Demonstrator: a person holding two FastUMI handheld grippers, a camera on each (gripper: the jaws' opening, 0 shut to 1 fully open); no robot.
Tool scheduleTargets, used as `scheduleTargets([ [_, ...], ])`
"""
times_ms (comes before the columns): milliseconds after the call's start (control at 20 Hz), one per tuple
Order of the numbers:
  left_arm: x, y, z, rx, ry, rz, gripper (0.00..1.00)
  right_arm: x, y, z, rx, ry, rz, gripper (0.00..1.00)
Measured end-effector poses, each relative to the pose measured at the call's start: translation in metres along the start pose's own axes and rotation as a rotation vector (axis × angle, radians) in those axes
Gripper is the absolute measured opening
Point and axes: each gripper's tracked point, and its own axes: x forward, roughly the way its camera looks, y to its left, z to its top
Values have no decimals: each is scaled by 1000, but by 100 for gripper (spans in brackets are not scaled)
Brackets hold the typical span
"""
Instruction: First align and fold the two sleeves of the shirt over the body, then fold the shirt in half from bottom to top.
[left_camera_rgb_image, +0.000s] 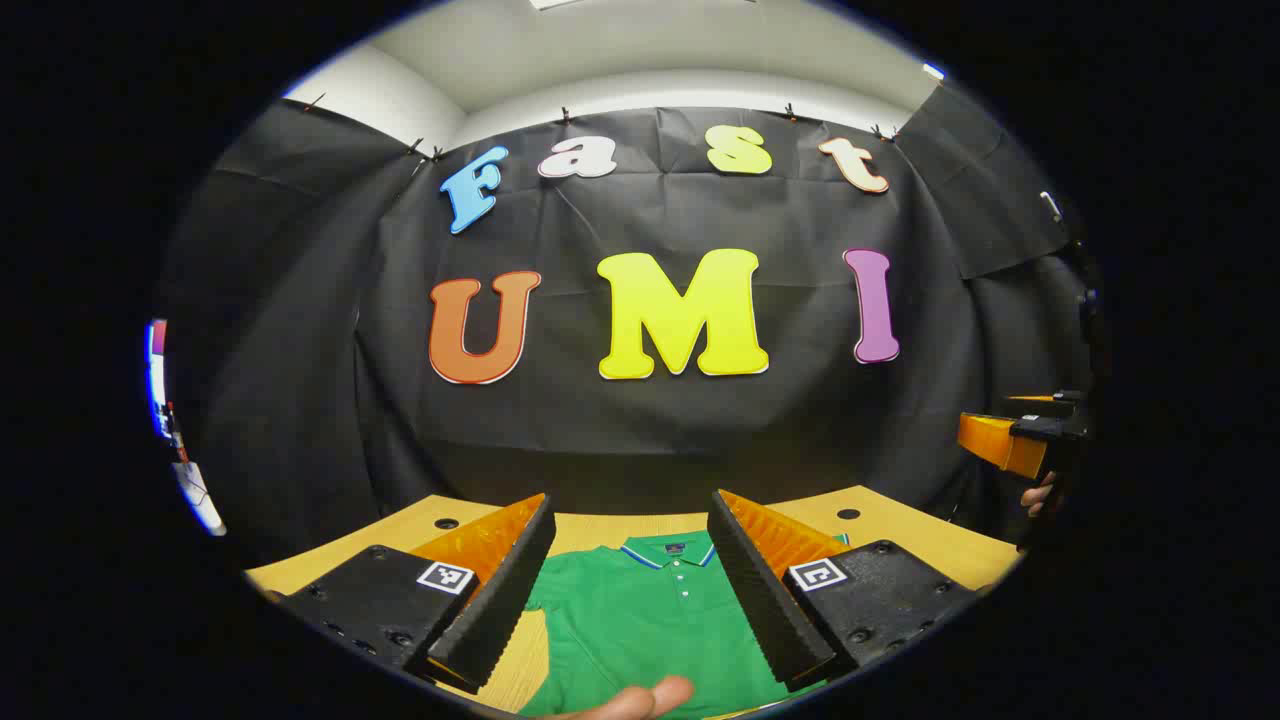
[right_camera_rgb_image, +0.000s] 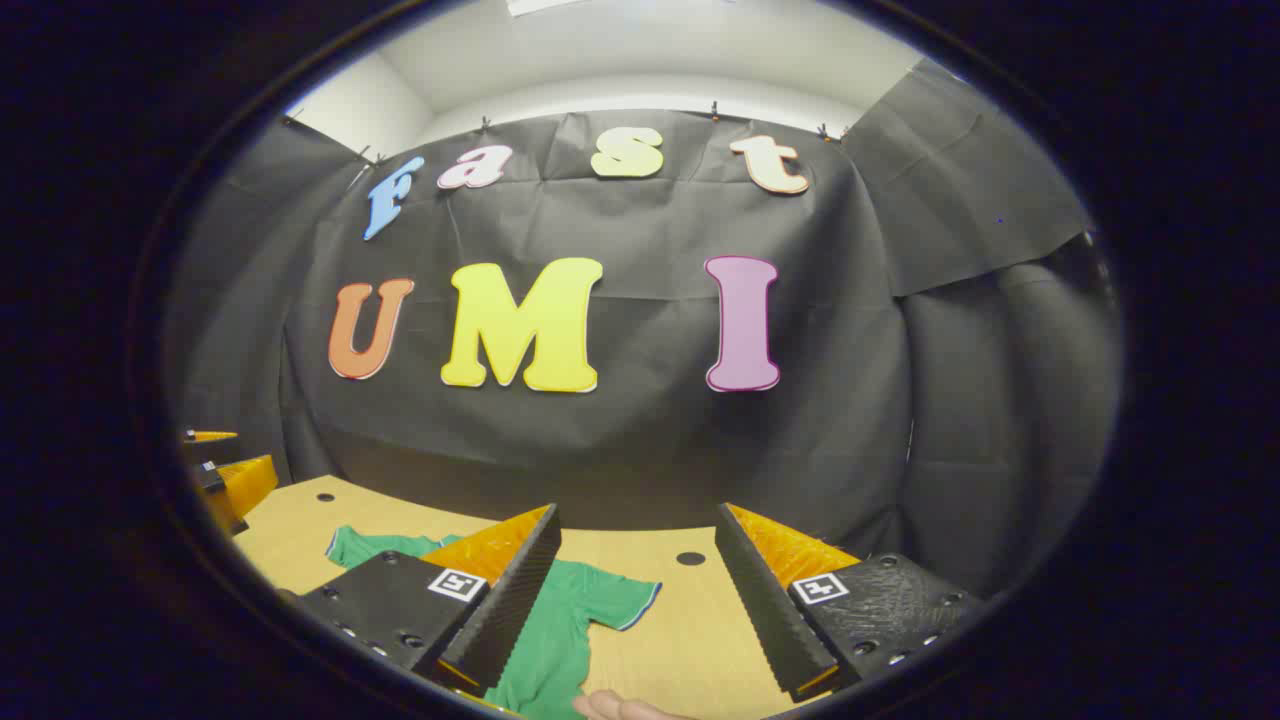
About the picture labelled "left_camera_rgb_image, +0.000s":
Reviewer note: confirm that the computer monitor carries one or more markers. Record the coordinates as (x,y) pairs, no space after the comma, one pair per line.
(157,380)

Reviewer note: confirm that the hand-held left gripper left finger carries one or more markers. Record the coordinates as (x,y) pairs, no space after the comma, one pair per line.
(500,600)

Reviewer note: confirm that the green T-shirt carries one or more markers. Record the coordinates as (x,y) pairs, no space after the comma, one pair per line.
(650,620)

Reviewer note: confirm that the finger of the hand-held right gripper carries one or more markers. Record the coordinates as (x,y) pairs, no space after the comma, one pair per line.
(1035,399)
(1000,445)

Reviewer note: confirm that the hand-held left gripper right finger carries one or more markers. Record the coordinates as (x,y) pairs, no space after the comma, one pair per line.
(765,600)

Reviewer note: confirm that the black backdrop cloth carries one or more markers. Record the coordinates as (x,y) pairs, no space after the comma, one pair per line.
(640,440)

